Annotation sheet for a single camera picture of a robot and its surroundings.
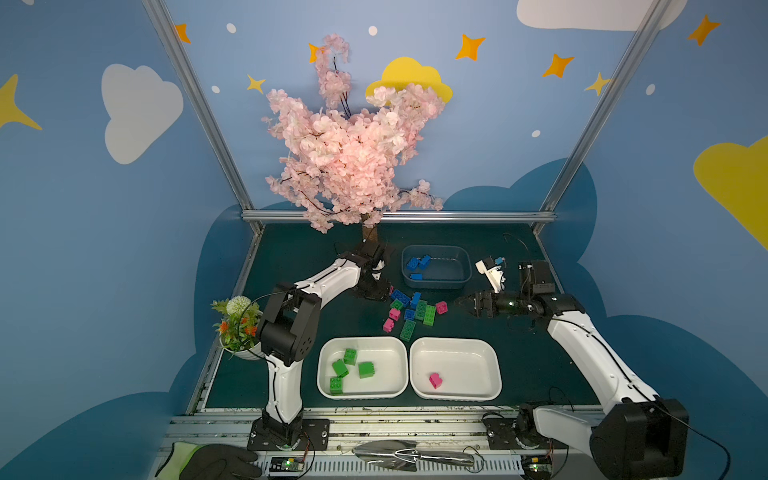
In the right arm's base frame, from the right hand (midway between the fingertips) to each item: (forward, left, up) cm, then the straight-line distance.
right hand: (468, 297), depth 79 cm
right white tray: (-13, -3, -20) cm, 23 cm away
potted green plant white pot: (-11, +60, -2) cm, 61 cm away
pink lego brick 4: (-1, +22, -17) cm, 27 cm away
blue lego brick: (+17, +12, -15) cm, 26 cm away
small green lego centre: (+7, +19, -18) cm, 27 cm away
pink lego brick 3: (+3, +20, -17) cm, 26 cm away
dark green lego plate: (+5, +11, -18) cm, 21 cm away
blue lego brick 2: (+23, +14, -17) cm, 32 cm away
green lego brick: (-15, +35, -17) cm, 41 cm away
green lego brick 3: (-21, +35, -15) cm, 43 cm away
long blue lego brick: (+9, +18, -17) cm, 26 cm away
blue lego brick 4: (+9, +13, -17) cm, 23 cm away
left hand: (+8, +25, -14) cm, 30 cm away
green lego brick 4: (-15, +27, -18) cm, 36 cm away
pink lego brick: (-17, +8, -17) cm, 25 cm away
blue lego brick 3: (+24, +10, -16) cm, 31 cm away
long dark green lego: (-2, +16, -18) cm, 24 cm away
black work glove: (-39, +67, -16) cm, 79 cm away
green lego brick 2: (-12, +32, -15) cm, 37 cm away
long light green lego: (+3, +8, -18) cm, 20 cm away
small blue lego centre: (+3, +15, -18) cm, 23 cm away
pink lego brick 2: (+6, +4, -17) cm, 18 cm away
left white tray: (-10, +21, -19) cm, 30 cm away
